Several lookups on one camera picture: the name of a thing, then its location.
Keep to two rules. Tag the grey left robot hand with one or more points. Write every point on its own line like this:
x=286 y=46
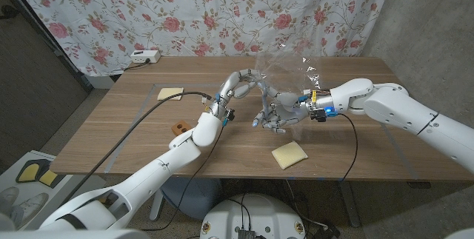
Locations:
x=227 y=87

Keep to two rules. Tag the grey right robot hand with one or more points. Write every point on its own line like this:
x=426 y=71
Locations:
x=289 y=109

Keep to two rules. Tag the transparent cling film sheet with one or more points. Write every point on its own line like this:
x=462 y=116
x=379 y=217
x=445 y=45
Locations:
x=289 y=72

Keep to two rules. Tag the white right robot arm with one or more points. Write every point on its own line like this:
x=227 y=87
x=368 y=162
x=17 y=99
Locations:
x=400 y=113

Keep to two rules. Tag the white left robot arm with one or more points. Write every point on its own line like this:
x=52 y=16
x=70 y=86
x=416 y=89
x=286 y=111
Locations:
x=166 y=161

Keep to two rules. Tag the brown wooden block with holes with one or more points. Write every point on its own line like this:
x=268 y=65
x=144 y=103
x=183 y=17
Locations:
x=180 y=128

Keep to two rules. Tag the yellow sponge near front edge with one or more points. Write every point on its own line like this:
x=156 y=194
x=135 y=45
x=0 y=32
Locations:
x=289 y=155

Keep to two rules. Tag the yellow sponge at left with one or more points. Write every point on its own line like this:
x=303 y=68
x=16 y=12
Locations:
x=168 y=93

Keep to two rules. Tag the white power strip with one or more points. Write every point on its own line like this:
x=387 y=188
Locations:
x=144 y=57

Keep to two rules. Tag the floral backdrop cloth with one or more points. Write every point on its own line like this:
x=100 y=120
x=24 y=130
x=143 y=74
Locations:
x=185 y=9

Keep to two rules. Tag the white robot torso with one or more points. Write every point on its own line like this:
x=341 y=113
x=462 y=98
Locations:
x=259 y=213

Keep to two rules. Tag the grey metal table leg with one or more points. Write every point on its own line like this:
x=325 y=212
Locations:
x=350 y=202
x=158 y=205

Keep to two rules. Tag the blue grey round stool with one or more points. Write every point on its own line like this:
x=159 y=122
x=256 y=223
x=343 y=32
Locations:
x=196 y=198

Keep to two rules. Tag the black power adapter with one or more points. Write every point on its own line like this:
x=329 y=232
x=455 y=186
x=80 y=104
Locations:
x=326 y=229

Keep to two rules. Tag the white mat with yellow marks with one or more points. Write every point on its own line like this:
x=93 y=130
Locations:
x=29 y=172

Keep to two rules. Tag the white shoe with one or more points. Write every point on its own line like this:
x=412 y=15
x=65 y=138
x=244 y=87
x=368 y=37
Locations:
x=8 y=196
x=31 y=205

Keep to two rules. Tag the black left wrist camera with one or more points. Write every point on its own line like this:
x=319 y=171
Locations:
x=229 y=116

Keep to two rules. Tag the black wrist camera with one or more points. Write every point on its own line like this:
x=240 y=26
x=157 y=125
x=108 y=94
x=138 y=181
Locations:
x=319 y=115
x=229 y=116

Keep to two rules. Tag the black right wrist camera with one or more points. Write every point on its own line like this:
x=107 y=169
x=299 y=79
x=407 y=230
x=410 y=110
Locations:
x=319 y=115

